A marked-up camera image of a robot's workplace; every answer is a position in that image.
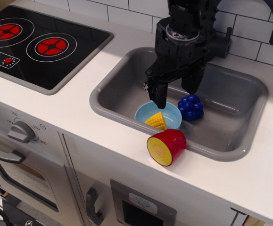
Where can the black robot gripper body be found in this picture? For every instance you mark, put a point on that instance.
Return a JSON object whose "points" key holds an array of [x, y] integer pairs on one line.
{"points": [[180, 44]]}

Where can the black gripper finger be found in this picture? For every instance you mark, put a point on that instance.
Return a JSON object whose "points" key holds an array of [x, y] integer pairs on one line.
{"points": [[191, 79], [158, 93]]}

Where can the yellow toy corn piece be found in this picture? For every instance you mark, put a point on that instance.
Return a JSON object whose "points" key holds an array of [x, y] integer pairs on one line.
{"points": [[157, 120]]}

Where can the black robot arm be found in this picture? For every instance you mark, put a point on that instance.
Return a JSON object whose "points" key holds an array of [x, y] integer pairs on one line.
{"points": [[197, 9]]}

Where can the light blue plastic bowl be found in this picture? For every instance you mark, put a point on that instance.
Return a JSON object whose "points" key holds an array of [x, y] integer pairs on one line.
{"points": [[170, 113]]}

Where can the grey plastic sink basin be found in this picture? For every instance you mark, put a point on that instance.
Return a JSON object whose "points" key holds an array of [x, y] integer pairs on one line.
{"points": [[233, 103]]}

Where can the blue toy grape bunch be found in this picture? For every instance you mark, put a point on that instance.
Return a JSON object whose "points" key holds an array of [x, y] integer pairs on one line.
{"points": [[190, 108]]}

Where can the red and yellow toy fruit half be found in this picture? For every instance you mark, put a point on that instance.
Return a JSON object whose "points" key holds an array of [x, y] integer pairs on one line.
{"points": [[167, 146]]}

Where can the grey dishwasher control panel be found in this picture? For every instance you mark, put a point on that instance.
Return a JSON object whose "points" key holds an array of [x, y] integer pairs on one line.
{"points": [[136, 209]]}

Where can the black toy stovetop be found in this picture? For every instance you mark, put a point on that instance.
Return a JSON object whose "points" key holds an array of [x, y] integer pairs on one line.
{"points": [[43, 52]]}

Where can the grey oven temperature knob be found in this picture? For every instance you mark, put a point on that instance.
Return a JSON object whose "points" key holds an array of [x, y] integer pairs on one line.
{"points": [[21, 132]]}

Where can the grey cabinet door handle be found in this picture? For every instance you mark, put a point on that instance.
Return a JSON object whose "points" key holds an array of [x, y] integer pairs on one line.
{"points": [[93, 216]]}

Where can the grey oven door handle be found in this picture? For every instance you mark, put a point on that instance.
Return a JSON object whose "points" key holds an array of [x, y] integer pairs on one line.
{"points": [[13, 157]]}

